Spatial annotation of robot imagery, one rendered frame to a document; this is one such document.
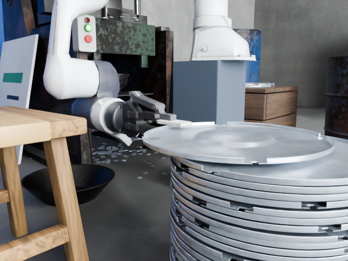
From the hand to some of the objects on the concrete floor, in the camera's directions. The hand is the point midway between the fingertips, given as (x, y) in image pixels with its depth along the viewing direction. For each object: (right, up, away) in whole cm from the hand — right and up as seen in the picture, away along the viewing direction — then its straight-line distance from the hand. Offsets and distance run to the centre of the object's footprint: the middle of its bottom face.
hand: (173, 126), depth 61 cm
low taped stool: (-36, -31, +4) cm, 48 cm away
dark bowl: (-35, -23, +47) cm, 63 cm away
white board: (-84, -12, +107) cm, 136 cm away
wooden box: (+34, -14, +100) cm, 106 cm away
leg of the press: (-69, -14, +102) cm, 124 cm away
